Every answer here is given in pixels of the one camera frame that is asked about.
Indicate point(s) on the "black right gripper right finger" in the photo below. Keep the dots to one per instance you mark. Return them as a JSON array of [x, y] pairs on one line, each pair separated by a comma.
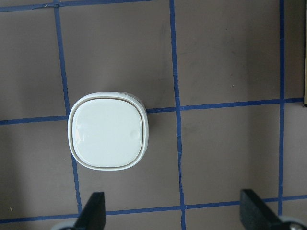
[[256, 215]]

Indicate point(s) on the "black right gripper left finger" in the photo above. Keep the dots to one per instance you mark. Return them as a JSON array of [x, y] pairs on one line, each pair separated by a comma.
[[93, 216]]

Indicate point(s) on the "white square trash can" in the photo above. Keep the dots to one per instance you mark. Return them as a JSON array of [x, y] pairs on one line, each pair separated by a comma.
[[108, 131]]

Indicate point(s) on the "dark framed board edge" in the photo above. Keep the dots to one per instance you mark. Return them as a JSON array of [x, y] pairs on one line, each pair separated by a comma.
[[305, 53]]

